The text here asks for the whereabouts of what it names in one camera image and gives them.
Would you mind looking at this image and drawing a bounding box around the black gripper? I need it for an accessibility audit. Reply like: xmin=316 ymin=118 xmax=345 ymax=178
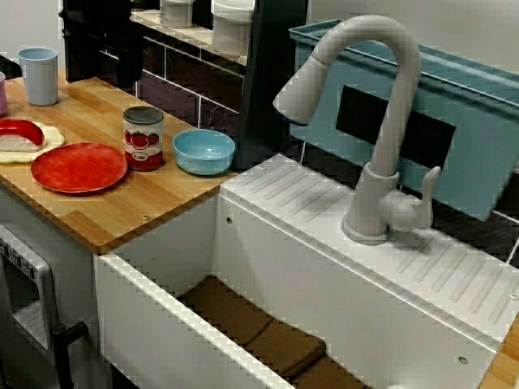
xmin=99 ymin=18 xmax=147 ymax=88

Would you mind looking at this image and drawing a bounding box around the tomato print tin can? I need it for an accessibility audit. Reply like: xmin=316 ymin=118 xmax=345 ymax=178
xmin=122 ymin=106 xmax=165 ymax=171

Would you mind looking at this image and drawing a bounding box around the red round plate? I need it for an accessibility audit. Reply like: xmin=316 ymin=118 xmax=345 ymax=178
xmin=30 ymin=141 xmax=129 ymax=195

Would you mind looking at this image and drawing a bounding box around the red bell pepper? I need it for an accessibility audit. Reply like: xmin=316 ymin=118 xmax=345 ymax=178
xmin=0 ymin=118 xmax=46 ymax=154

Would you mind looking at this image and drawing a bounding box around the white jar with print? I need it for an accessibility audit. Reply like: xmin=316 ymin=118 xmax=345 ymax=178
xmin=159 ymin=0 xmax=195 ymax=28

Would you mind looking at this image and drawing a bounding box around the light blue tall cup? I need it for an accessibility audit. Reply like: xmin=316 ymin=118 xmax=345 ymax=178
xmin=17 ymin=47 xmax=60 ymax=107

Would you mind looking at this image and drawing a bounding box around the cream scalloped plate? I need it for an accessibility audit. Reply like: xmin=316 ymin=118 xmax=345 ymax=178
xmin=0 ymin=120 xmax=66 ymax=165

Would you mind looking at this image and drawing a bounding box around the light blue bowl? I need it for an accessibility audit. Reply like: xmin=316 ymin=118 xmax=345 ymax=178
xmin=172 ymin=128 xmax=236 ymax=176

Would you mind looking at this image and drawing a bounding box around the plain white jar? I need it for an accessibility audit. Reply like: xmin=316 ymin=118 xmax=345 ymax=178
xmin=211 ymin=0 xmax=256 ymax=56

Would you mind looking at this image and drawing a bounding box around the white kitchen cabinet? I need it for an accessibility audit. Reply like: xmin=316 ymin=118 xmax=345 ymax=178
xmin=0 ymin=177 xmax=220 ymax=389

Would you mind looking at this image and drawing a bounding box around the grey toy dishwasher door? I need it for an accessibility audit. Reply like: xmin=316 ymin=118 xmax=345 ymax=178
xmin=0 ymin=224 xmax=56 ymax=352

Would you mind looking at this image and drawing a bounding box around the grey toy faucet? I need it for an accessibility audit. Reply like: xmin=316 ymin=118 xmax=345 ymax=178
xmin=272 ymin=14 xmax=443 ymax=246

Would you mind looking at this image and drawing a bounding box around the white toy sink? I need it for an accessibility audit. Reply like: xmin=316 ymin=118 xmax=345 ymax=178
xmin=93 ymin=152 xmax=519 ymax=389

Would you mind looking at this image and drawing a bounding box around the brown cloth mat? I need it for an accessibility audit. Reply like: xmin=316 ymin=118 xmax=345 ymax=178
xmin=176 ymin=275 xmax=390 ymax=389

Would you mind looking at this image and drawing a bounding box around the teal plastic bin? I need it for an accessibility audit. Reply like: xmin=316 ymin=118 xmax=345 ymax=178
xmin=288 ymin=19 xmax=519 ymax=223

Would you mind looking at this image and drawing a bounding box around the black upright post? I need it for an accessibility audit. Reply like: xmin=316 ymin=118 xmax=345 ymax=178
xmin=237 ymin=0 xmax=311 ymax=171

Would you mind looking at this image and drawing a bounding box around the black cabinet handle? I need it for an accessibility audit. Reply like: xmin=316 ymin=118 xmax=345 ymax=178
xmin=50 ymin=322 xmax=88 ymax=389

